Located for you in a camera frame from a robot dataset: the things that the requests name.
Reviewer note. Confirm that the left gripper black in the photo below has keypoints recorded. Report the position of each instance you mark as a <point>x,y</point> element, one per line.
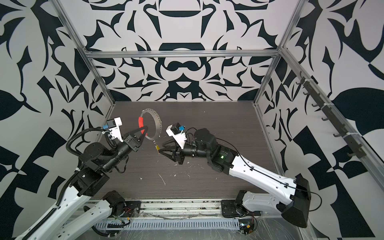
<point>132,142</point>

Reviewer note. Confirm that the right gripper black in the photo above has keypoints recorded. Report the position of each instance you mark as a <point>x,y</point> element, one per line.
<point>179,154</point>

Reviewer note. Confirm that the red capped key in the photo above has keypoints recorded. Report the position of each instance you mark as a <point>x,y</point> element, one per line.
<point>141,122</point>

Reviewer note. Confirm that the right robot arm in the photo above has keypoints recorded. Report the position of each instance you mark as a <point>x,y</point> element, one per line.
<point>291,197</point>

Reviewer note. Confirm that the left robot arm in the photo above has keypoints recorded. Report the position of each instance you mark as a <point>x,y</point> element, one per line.
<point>97,161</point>

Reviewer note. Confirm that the small green circuit board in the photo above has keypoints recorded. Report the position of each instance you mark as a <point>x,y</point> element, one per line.
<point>247,226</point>

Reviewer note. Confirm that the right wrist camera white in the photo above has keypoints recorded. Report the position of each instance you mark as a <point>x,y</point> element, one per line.
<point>178,133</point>

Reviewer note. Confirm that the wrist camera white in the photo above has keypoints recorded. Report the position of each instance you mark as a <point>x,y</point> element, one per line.
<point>112,129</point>
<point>178,133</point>

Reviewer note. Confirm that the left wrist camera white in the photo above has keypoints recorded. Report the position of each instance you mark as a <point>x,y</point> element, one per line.
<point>112,129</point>

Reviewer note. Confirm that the aluminium front rail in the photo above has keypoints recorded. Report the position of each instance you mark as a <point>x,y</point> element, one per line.
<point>205,208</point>

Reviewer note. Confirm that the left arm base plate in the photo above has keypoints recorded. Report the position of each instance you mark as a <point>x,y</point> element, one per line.
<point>130,209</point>

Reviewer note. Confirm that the white slotted cable duct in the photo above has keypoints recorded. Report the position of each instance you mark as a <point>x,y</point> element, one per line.
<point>186,224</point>

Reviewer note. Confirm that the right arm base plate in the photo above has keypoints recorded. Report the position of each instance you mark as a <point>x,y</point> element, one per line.
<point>230,209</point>

